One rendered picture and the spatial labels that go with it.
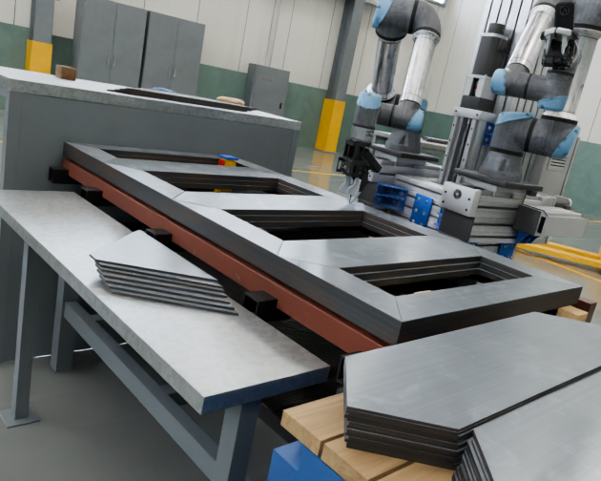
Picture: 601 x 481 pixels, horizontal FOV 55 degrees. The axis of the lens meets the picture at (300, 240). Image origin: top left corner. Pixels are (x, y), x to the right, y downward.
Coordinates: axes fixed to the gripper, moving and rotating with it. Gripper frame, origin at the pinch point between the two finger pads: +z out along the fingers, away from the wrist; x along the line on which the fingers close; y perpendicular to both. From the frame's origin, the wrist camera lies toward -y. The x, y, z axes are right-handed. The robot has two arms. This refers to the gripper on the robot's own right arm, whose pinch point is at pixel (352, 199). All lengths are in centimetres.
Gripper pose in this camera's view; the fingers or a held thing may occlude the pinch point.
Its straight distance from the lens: 198.4
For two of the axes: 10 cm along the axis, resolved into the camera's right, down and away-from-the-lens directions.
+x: 6.5, 3.1, -7.0
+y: -7.4, 0.3, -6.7
